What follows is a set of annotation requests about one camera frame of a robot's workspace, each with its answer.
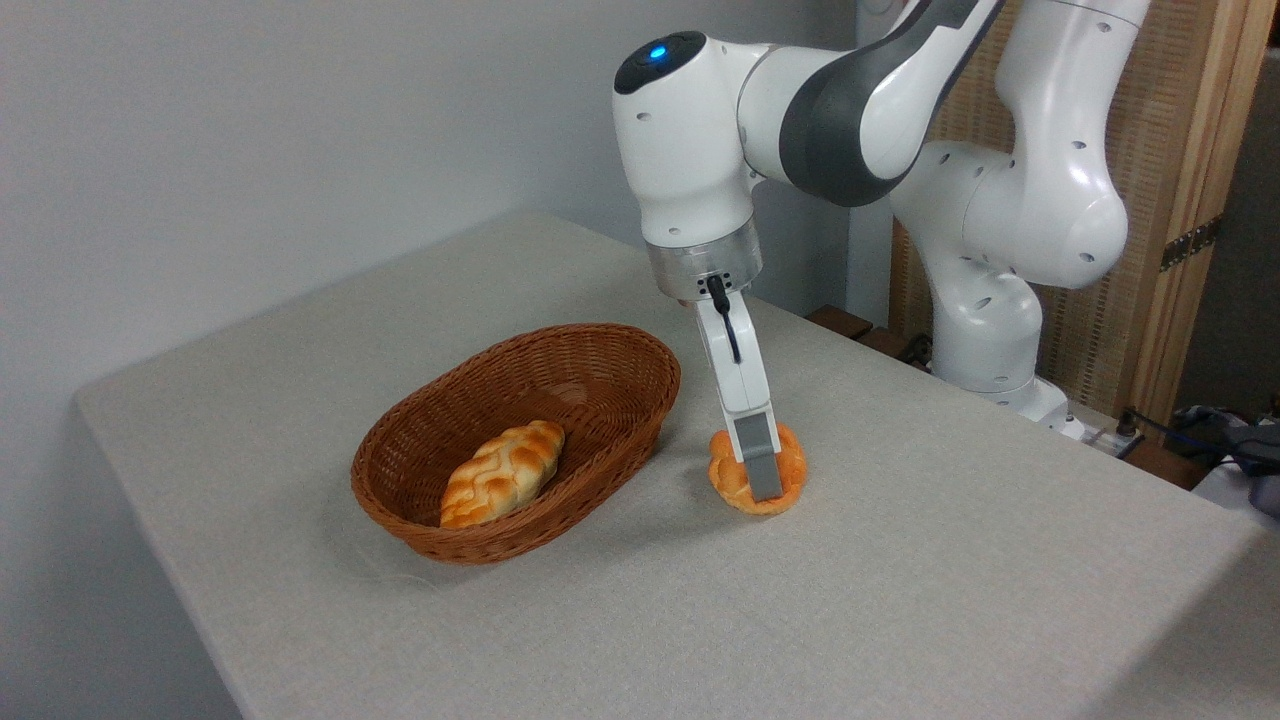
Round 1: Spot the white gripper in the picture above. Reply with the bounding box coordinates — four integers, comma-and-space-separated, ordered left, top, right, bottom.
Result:
693, 289, 786, 504

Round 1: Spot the round knotted bread roll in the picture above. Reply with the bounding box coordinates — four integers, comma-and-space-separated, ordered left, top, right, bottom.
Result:
707, 422, 809, 517

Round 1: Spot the brown wicker basket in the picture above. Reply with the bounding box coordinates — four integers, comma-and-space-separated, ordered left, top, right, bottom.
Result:
350, 322, 683, 567

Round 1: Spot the long braided bread loaf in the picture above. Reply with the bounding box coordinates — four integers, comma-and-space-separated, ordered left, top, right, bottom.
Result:
439, 419, 567, 530

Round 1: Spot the grey linen tablecloth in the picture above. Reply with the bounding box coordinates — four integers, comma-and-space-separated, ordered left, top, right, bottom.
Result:
72, 210, 1280, 720

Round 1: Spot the dark metal screen hinge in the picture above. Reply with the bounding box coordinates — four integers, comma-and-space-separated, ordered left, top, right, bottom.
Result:
1160, 214, 1223, 273

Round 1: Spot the dark grey bag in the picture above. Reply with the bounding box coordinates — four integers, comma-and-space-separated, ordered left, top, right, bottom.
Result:
1175, 400, 1280, 519

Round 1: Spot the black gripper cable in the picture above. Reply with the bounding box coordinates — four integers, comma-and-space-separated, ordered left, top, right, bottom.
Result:
706, 274, 744, 366

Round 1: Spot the black power cable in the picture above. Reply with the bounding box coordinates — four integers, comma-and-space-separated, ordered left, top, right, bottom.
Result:
1116, 405, 1243, 453

